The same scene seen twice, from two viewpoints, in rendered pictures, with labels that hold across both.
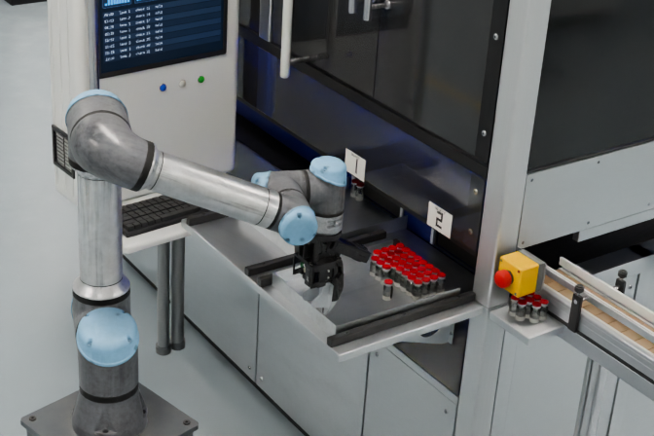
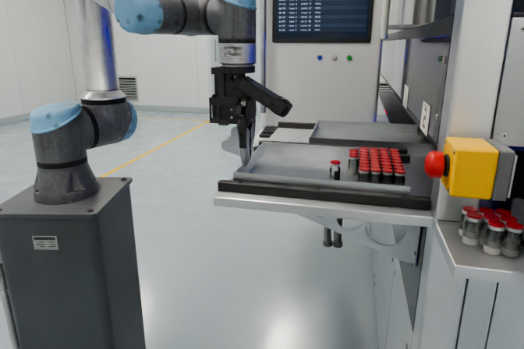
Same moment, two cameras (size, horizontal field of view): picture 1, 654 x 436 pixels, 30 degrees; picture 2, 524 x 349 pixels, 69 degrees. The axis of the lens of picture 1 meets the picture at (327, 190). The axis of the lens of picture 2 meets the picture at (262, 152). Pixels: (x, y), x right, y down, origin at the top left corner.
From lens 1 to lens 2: 2.20 m
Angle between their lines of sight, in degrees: 47
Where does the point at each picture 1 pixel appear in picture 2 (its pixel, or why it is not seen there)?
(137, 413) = (59, 185)
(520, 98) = not seen: outside the picture
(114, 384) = (38, 151)
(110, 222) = (86, 34)
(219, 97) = (363, 74)
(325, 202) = (221, 24)
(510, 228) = (476, 103)
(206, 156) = (351, 114)
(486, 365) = (435, 302)
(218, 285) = not seen: hidden behind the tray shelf
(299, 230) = (124, 8)
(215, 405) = (350, 291)
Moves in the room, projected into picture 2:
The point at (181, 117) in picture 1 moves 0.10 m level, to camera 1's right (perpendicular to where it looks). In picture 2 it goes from (333, 81) to (352, 83)
